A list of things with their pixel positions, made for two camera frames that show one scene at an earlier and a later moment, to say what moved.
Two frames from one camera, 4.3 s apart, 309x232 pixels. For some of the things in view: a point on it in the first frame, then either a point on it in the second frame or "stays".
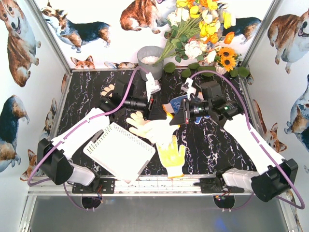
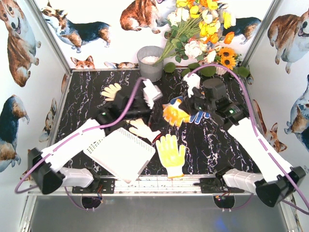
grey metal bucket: x=147 y=57 stays
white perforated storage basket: x=119 y=152 stays
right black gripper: x=185 y=111 to x=186 y=106
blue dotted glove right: x=197 y=119 stays
